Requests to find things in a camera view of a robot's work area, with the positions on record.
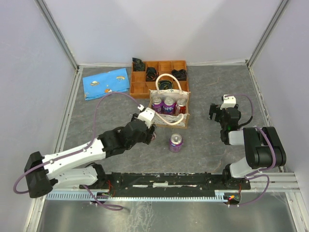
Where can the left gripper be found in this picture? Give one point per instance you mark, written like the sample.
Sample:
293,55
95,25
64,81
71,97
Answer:
147,138

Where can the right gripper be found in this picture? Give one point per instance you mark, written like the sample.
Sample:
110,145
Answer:
215,109

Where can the red soda can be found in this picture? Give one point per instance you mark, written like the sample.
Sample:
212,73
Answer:
180,106
153,136

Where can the purple soda can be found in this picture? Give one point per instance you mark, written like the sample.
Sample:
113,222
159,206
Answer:
157,104
175,143
168,107

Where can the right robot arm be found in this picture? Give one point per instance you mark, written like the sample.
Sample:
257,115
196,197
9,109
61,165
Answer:
263,148

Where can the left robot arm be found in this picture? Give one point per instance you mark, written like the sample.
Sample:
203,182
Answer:
42,172

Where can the canvas tote bag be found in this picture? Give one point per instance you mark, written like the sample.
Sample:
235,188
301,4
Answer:
172,121

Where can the wooden compartment tray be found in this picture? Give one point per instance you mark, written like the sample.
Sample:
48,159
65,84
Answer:
139,87

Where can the rolled green-pattern tie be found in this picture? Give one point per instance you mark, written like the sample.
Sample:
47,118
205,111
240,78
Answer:
165,84

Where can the rolled dark tie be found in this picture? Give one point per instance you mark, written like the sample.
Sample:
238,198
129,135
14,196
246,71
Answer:
151,74

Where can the blue space-print cloth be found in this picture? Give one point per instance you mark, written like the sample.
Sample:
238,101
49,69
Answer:
98,85

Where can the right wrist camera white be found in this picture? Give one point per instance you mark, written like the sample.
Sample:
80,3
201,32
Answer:
229,101

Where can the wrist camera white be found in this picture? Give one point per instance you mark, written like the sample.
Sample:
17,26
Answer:
146,115
229,101

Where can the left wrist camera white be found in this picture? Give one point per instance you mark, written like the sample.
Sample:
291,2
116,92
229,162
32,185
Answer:
146,115

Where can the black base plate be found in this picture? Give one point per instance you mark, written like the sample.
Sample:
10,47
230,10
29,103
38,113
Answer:
163,185

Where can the aluminium frame rail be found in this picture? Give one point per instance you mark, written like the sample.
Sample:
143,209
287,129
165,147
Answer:
276,182

